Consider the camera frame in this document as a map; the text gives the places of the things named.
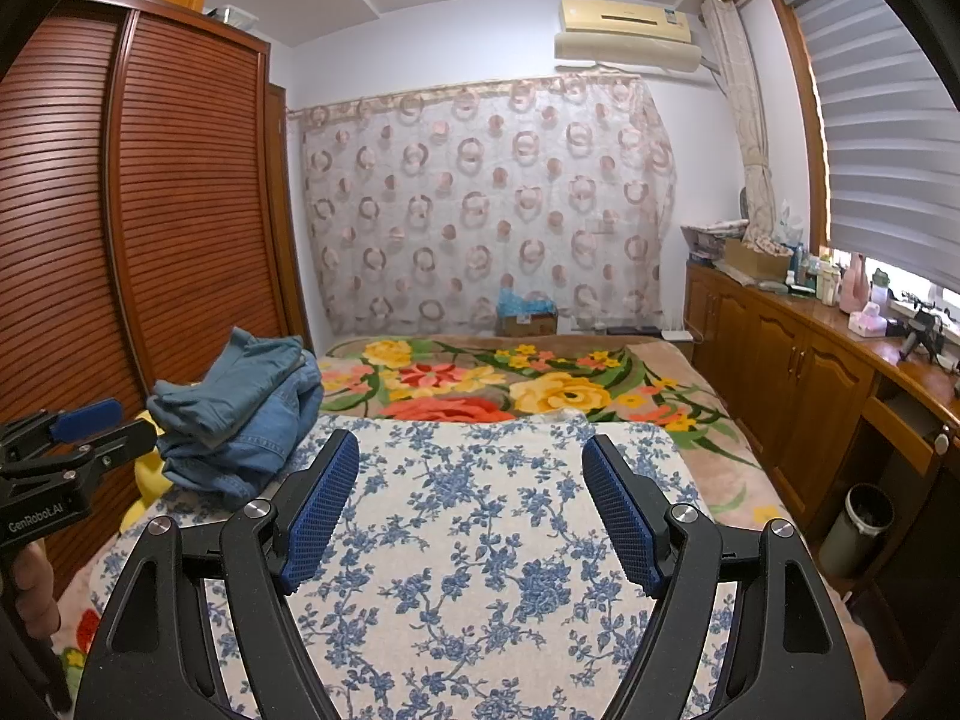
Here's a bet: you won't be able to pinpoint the wooden window frame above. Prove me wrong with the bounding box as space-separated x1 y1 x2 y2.
765 0 835 256

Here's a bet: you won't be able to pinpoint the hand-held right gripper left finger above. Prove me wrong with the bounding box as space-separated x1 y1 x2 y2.
71 429 361 720

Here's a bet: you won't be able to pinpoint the brown louvred wooden wardrobe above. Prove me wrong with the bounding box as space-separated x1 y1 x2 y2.
0 0 316 586

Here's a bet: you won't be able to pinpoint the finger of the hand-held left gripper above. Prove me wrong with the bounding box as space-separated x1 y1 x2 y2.
73 418 160 482
46 399 125 445

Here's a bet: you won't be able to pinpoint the grey trash bin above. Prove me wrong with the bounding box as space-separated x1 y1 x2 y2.
819 484 895 580

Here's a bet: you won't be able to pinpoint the stack of papers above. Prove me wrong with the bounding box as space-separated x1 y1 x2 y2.
681 221 751 265

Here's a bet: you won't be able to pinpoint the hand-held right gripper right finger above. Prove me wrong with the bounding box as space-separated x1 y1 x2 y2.
583 433 857 720

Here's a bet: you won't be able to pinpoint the yellow plush toy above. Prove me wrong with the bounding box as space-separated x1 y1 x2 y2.
124 409 172 533

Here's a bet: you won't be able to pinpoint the pink bottle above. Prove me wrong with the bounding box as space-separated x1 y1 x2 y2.
840 253 868 312

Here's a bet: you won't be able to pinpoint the beige wall air conditioner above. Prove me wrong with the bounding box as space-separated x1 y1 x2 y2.
553 0 706 76

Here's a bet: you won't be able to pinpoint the person's left hand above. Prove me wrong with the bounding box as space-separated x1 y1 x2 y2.
9 540 62 640

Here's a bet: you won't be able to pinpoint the small cardboard box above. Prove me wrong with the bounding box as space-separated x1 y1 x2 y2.
496 311 560 338

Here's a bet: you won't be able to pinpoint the blue denim jeans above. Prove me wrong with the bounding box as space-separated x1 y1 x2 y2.
157 356 325 507

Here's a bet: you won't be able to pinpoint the blue floral white bedsheet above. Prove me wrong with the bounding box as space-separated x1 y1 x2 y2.
90 416 743 720

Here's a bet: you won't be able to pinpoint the beige patterned drape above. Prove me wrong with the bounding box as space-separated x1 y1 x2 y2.
701 0 777 241

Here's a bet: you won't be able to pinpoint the blue plastic bag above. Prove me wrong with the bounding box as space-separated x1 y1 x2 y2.
499 286 557 316

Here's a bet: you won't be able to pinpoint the black mini tripod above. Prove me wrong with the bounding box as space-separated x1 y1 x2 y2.
896 296 950 361

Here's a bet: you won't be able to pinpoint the wooden side cabinet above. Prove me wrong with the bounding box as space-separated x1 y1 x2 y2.
684 259 960 548

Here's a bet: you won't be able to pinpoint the colourful flower blanket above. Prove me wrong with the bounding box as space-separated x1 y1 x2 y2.
56 334 908 720

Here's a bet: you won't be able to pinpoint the teal blue short pants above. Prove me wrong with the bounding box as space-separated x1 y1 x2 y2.
146 326 305 440

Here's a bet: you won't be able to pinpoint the circle patterned sheer curtain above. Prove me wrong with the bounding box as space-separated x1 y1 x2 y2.
289 75 676 338

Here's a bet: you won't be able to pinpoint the grey zebra window blind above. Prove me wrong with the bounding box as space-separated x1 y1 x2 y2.
787 0 960 293

